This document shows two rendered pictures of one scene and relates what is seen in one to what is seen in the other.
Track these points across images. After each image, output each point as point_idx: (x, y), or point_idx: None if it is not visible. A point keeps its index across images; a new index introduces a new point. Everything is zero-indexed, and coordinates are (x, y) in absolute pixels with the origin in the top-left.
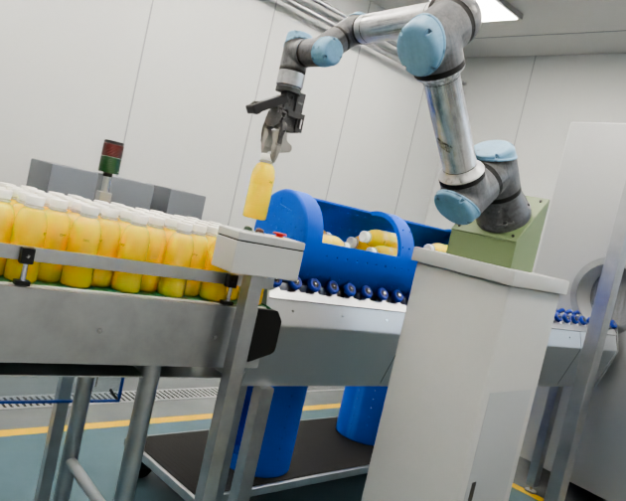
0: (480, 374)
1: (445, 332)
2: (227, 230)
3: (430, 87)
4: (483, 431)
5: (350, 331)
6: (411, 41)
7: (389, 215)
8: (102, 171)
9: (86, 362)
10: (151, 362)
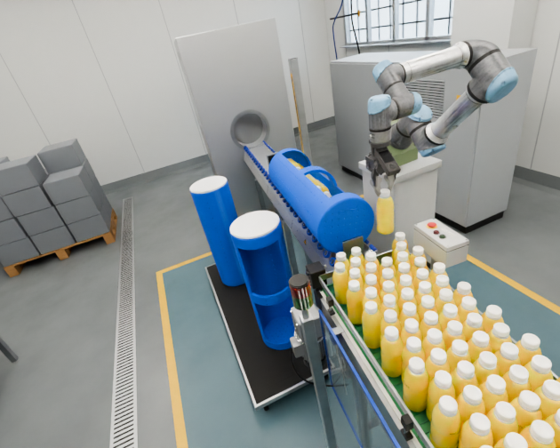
0: (433, 205)
1: (415, 202)
2: (457, 245)
3: (481, 104)
4: None
5: None
6: (508, 86)
7: (317, 169)
8: (311, 306)
9: None
10: None
